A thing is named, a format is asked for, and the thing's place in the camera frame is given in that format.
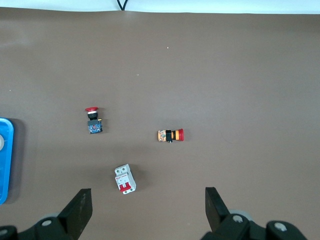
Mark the table cover mat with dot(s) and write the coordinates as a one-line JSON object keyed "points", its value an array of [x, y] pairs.
{"points": [[200, 87]]}

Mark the white red circuit breaker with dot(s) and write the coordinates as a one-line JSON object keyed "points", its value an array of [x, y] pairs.
{"points": [[125, 180]]}

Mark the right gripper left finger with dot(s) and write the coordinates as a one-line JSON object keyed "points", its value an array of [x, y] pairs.
{"points": [[67, 220]]}

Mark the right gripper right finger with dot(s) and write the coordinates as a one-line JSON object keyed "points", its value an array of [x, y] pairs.
{"points": [[220, 220]]}

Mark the blue plastic tray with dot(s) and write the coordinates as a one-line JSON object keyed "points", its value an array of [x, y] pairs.
{"points": [[6, 162]]}

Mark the red mushroom pushbutton switch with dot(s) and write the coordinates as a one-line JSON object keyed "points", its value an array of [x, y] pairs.
{"points": [[94, 122]]}

